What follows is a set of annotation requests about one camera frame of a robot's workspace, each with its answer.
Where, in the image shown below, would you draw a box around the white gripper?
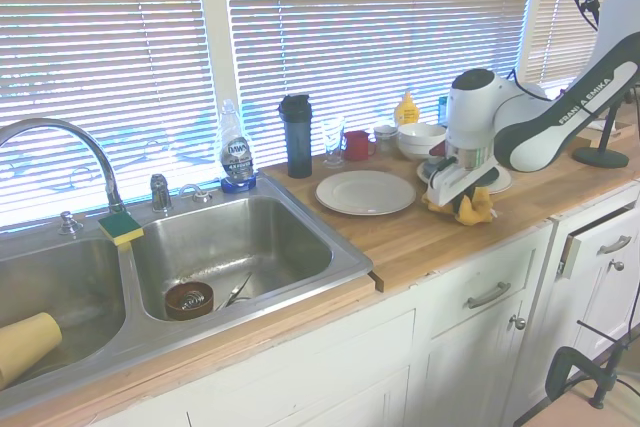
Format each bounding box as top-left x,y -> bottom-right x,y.
427,159 -> 496,213

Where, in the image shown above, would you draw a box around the yellow cloth towel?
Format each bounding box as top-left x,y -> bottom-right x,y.
422,185 -> 496,227

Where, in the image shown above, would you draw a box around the dark green plate stack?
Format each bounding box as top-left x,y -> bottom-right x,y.
417,161 -> 513,196

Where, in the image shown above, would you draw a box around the white plate with tan rim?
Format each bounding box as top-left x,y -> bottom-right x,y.
314,169 -> 418,216

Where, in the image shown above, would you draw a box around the yellow mustard bottle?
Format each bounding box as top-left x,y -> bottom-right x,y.
394,90 -> 420,127

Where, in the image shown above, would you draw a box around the red mug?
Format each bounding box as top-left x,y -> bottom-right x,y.
342,130 -> 377,162

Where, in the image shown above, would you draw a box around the black round base stand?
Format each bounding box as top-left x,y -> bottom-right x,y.
572,0 -> 632,169

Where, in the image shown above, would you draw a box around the tall clear glass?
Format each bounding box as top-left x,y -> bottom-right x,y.
321,116 -> 346,169

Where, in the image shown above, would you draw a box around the wooden tray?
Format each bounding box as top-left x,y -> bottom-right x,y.
579,116 -> 637,142

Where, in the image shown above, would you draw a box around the black shaker bottle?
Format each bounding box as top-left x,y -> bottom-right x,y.
278,94 -> 314,179

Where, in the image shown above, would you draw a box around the dark green c-clamp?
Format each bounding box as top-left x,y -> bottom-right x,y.
544,319 -> 632,411

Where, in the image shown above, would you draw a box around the wide white window blind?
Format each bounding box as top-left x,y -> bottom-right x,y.
222,0 -> 539,171

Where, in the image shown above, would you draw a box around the clear dish soap bottle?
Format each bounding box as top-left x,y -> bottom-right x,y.
219,99 -> 261,194

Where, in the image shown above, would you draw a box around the white counter cabinet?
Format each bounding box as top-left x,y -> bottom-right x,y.
89,184 -> 640,427

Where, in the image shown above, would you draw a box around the stainless steel double sink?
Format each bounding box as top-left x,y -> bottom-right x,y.
0,174 -> 375,393

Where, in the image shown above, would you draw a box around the metal tongs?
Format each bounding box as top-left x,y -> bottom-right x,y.
214,271 -> 254,311

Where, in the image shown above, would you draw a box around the coiled metal whisk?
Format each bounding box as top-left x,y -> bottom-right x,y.
179,289 -> 207,311

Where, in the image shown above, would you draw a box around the brown bowl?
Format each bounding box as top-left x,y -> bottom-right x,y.
164,281 -> 216,322

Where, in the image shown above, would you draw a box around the yellow green sponge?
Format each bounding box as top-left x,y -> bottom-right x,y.
97,211 -> 145,248

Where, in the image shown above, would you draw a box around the chrome gooseneck faucet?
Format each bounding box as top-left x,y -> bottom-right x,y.
0,117 -> 127,216

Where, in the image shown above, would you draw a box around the chrome sink knob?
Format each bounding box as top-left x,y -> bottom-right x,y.
57,210 -> 82,237

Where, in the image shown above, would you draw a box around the yellow plastic cup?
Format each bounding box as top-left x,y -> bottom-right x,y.
0,311 -> 64,391

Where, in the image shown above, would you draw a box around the metal bar drawer handle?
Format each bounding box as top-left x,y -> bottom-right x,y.
467,281 -> 512,309
597,235 -> 633,255

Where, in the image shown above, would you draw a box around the chrome ring cap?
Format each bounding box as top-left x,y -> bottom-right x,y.
178,183 -> 212,203

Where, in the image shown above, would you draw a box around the chrome faucet handle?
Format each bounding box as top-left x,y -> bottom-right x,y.
149,173 -> 174,213

